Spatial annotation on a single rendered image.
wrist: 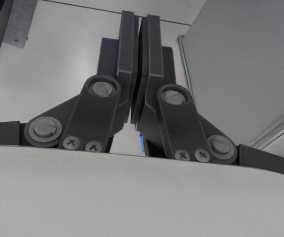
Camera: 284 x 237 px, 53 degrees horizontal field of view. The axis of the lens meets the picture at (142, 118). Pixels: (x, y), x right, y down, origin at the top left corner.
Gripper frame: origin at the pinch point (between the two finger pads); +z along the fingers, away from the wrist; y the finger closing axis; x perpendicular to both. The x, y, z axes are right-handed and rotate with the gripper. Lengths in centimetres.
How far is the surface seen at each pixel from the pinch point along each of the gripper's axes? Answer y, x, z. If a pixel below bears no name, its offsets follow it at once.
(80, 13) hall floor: -21, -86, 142
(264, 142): 54, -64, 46
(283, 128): 56, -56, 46
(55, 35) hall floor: -36, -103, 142
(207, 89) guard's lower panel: 47, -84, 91
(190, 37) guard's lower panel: 44, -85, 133
